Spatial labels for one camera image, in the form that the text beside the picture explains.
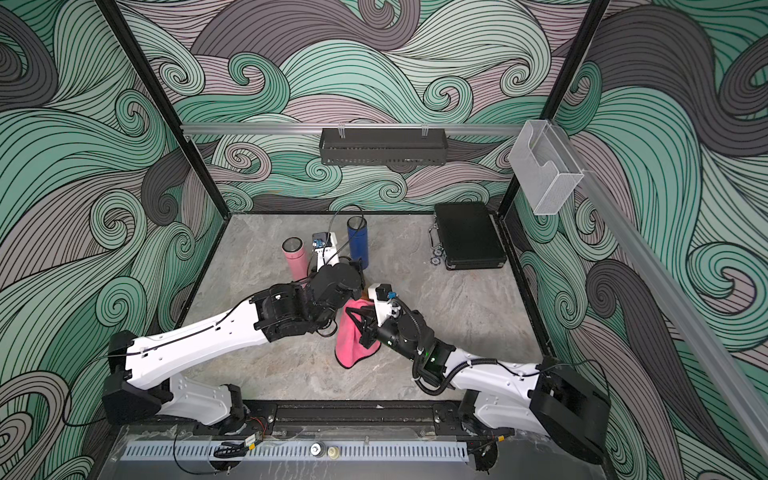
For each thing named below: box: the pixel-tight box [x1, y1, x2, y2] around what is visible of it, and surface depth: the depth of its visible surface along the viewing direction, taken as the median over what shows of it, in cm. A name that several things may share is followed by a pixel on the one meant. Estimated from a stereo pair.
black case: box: [434, 202, 507, 270], surface depth 116 cm
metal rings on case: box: [428, 214, 446, 266], surface depth 112 cm
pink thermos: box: [281, 236, 308, 282], surface depth 85 cm
